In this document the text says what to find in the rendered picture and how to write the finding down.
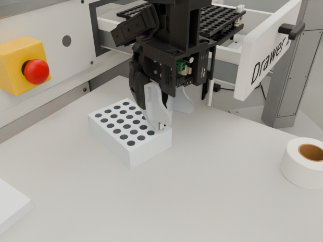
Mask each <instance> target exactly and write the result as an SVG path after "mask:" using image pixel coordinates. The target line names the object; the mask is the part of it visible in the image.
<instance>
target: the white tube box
mask: <svg viewBox="0 0 323 242"><path fill-rule="evenodd" d="M87 116H88V122H89V127H90V131H91V132H92V133H93V134H94V135H95V136H96V137H97V138H98V139H99V140H100V141H101V142H102V143H103V144H104V145H105V146H106V147H107V148H108V149H110V150H111V151H112V152H113V153H114V154H115V155H116V156H117V157H118V158H119V159H120V160H121V161H122V162H123V163H124V164H125V165H127V166H128V167H129V168H130V169H133V168H135V167H137V166H138V165H140V164H142V163H144V162H145V161H147V160H149V159H151V158H152V157H154V156H156V155H158V154H159V153H161V152H163V151H164V150H166V149H168V148H170V147H171V146H172V128H170V127H169V126H164V129H163V130H161V131H157V130H155V129H154V128H153V127H152V126H151V125H150V124H149V123H148V122H147V120H146V119H145V117H144V115H143V114H142V112H141V110H140V108H139V106H138V105H137V104H136V103H135V102H133V101H132V100H130V99H128V98H126V99H123V100H121V101H118V102H116V103H113V104H111V105H109V106H106V107H104V108H101V109H99V110H96V111H94V112H92V113H90V114H88V115H87Z"/></svg>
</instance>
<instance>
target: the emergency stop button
mask: <svg viewBox="0 0 323 242"><path fill-rule="evenodd" d="M49 72H50V70H49V66H48V64H47V63H46V62H45V61H43V60H40V59H33V60H31V61H30V62H28V63H27V65H26V66H25V71H24V74H25V78H26V80H27V81H28V82H30V83H32V84H34V85H40V84H42V83H44V82H45V81H46V80H47V78H48V76H49Z"/></svg>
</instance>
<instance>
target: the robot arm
mask: <svg viewBox="0 0 323 242"><path fill-rule="evenodd" d="M144 1H147V2H152V6H150V7H146V8H145V9H143V10H142V11H140V12H139V13H137V14H136V15H134V16H133V17H131V18H130V19H128V20H125V21H123V22H121V23H119V24H118V25H117V27H116V28H115V29H113V30H111V31H110V32H111V35H112V37H113V39H114V42H115V44H116V47H119V46H123V45H124V46H125V47H126V46H129V45H133V46H132V48H131V49H132V50H133V56H132V61H131V62H129V67H130V72H129V87H130V91H131V93H132V95H133V97H134V99H135V101H136V103H137V105H138V106H139V108H140V110H141V112H142V114H143V115H144V117H145V119H146V120H147V122H148V123H149V124H150V125H151V126H152V127H153V128H154V129H155V130H157V131H158V130H159V129H160V123H162V124H164V126H167V125H171V123H172V115H173V113H174V111H178V112H182V113H186V114H192V113H193V111H194V104H193V102H192V101H191V100H190V99H189V98H188V96H187V95H186V94H185V91H184V87H186V86H188V85H190V84H193V85H195V86H199V85H201V84H203V83H205V82H206V78H208V79H210V80H213V72H214V64H215V55H216V47H217V42H216V41H213V40H211V39H208V38H205V37H203V36H199V29H200V16H201V8H204V7H207V6H211V3H212V0H144ZM209 52H212V56H211V69H210V70H208V69H207V67H208V58H209ZM150 79H152V80H153V81H155V82H153V81H151V80H150ZM157 83H159V85H158V84H157Z"/></svg>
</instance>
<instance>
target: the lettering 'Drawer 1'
mask: <svg viewBox="0 0 323 242"><path fill-rule="evenodd" d="M285 39H286V37H285V38H284V40H285ZM284 40H283V42H284ZM281 44H282V46H283V43H281V42H280V44H279V46H280V48H281V50H282V47H281ZM279 46H278V47H276V50H277V52H278V50H279V49H280V48H279ZM277 48H278V49H277ZM276 50H275V49H274V51H273V54H272V52H271V59H270V64H271V61H272V59H273V60H274V56H275V53H276V56H278V54H279V53H278V54H277V52H276ZM280 52H281V51H280ZM269 57H270V55H268V56H267V58H268V60H267V58H266V59H264V61H263V62H262V64H261V63H260V62H258V63H257V64H256V65H255V68H254V73H253V78H252V82H251V85H252V84H253V83H254V82H255V80H256V78H257V76H258V73H259V70H260V64H261V69H262V65H263V63H264V62H265V60H267V61H266V63H267V65H266V63H265V65H266V68H267V66H268V62H269ZM257 65H259V69H258V73H257V76H256V78H255V80H253V79H254V74H255V70H256V66H257ZM265 65H264V68H263V70H264V71H265V69H266V68H265ZM260 74H261V70H260ZM259 76H260V75H259Z"/></svg>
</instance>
